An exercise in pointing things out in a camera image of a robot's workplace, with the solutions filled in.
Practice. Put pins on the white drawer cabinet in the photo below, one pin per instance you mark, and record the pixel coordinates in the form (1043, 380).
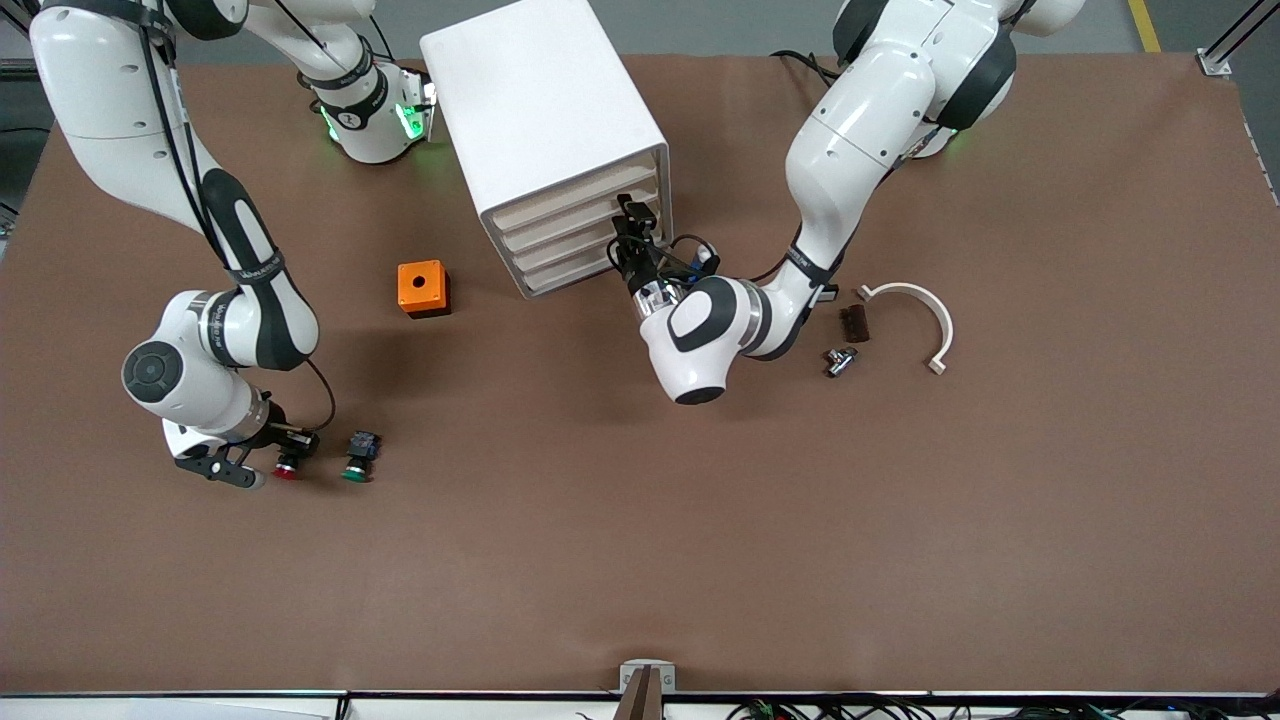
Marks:
(540, 100)

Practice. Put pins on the brown cylinder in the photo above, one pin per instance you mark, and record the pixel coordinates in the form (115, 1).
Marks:
(855, 324)

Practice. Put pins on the chrome metal fitting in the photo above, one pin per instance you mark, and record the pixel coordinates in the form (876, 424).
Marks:
(840, 362)

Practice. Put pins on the brown upright post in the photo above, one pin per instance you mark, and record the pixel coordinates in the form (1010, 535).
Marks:
(640, 700)

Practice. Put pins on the white curved pipe clamp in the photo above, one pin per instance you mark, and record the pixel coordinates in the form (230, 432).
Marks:
(940, 320)

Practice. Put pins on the grey mounting bracket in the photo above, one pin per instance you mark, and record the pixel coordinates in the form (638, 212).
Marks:
(625, 668)

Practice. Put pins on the green push button switch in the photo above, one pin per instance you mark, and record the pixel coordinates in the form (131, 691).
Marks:
(360, 452)

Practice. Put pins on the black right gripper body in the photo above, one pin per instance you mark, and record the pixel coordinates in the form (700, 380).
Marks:
(283, 437)

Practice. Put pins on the red push button switch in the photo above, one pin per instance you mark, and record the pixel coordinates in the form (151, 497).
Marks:
(286, 472)

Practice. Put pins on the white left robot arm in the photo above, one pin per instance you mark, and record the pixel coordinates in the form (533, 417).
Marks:
(870, 130)

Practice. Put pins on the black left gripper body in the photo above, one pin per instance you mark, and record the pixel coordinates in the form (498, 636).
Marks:
(637, 266)

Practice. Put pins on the orange button enclosure box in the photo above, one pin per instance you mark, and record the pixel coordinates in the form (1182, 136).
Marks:
(420, 285)

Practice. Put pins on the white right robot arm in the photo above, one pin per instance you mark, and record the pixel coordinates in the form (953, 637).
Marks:
(110, 100)

